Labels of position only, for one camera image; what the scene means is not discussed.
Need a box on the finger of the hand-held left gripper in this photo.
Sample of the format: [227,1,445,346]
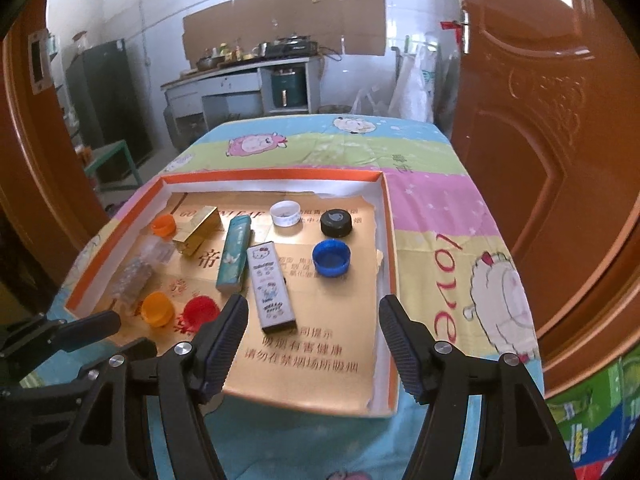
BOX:
[112,337,158,363]
[0,310,123,361]

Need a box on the white cartoon cat box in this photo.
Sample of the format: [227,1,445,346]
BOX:
[247,241,297,335]

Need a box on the white kitchen counter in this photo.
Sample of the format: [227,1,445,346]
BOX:
[161,55,323,126]

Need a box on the orange bottle cap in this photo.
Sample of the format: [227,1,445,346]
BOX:
[140,291,175,328]
[151,214,178,237]

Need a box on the black bottle cap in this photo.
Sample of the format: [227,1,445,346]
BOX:
[320,209,353,238]

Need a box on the red carton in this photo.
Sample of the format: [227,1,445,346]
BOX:
[575,460,616,480]

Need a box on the brown printed cardboard sheet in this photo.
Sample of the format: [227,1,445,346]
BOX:
[107,191,383,417]

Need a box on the cartoon sheep printed tablecloth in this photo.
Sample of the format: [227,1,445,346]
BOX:
[50,114,543,480]

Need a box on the black gas stove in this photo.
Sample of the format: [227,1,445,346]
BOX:
[265,35,319,57]

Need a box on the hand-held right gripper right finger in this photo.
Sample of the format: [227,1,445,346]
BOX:
[378,295,581,480]

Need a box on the dark green refrigerator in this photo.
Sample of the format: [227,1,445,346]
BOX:
[65,39,153,166]

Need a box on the shallow orange-rimmed cardboard tray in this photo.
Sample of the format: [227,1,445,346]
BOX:
[65,170,398,418]

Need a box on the dark green air fryer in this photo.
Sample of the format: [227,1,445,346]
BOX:
[271,67,307,111]

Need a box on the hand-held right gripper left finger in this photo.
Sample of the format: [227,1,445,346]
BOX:
[65,294,250,480]

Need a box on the red bottle cap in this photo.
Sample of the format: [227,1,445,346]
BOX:
[182,296,220,331]

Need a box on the gold metallic box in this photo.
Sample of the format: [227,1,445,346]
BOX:
[172,206,222,258]

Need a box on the wooden door frame post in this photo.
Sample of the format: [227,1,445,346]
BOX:
[540,240,640,401]
[0,10,116,261]

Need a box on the teal lighter box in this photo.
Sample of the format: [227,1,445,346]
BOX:
[216,215,253,295]

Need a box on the white bottle cap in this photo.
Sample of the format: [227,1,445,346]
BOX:
[270,201,301,228]

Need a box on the metal strike plate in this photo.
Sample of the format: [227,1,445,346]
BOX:
[27,30,53,95]

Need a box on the brown cardboard wall sheet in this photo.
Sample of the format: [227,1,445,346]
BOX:
[182,0,387,61]

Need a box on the blue bottle cap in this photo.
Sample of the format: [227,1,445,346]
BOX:
[312,240,351,278]

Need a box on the carved wooden door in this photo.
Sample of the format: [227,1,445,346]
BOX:
[450,0,640,361]

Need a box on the green wooden stool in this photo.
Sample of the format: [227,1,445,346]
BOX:
[84,140,141,193]

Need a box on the large white plastic sack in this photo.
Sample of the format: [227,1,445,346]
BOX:
[390,42,451,123]

